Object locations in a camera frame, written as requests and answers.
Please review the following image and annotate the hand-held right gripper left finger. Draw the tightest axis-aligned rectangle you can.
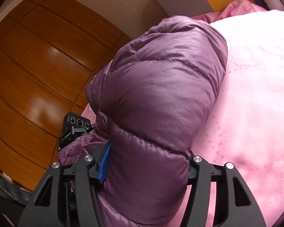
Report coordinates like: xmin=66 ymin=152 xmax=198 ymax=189
xmin=18 ymin=140 xmax=113 ymax=227

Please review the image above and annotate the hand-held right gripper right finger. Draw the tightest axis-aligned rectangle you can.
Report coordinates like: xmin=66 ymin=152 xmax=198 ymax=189
xmin=182 ymin=150 xmax=267 ymax=227

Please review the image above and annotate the purple quilted puffer jacket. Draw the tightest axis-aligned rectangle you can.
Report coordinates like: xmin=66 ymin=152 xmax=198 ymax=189
xmin=57 ymin=15 xmax=228 ymax=227

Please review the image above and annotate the wooden wardrobe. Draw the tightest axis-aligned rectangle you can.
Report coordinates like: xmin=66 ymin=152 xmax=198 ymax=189
xmin=0 ymin=0 xmax=133 ymax=192

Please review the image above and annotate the pink dotted bed sheet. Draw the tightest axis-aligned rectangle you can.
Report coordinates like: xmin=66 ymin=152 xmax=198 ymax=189
xmin=82 ymin=0 xmax=284 ymax=227

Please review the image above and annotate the dark cloth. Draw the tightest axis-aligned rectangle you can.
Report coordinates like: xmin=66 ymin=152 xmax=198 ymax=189
xmin=0 ymin=168 xmax=32 ymax=206

